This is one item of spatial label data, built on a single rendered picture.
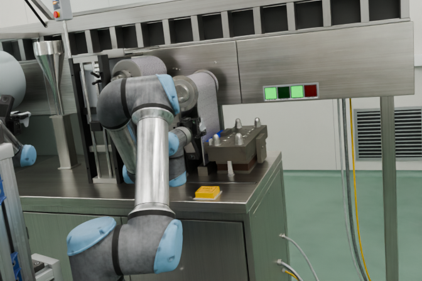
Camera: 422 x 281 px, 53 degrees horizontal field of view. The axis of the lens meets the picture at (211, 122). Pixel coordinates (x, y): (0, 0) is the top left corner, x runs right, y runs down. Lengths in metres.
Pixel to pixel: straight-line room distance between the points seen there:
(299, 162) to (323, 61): 2.65
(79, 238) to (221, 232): 0.67
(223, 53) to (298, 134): 2.52
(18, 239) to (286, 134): 3.55
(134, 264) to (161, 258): 0.06
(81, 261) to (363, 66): 1.37
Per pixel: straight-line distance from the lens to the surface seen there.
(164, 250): 0.98
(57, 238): 1.95
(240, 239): 1.54
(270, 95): 1.95
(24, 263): 1.19
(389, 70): 1.91
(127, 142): 1.34
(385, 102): 2.09
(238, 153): 1.67
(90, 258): 1.02
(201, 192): 1.51
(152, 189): 1.04
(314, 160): 4.45
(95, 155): 1.86
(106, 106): 1.20
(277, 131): 4.43
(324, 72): 1.92
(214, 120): 1.90
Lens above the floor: 1.43
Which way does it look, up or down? 10 degrees down
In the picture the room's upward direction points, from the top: 6 degrees counter-clockwise
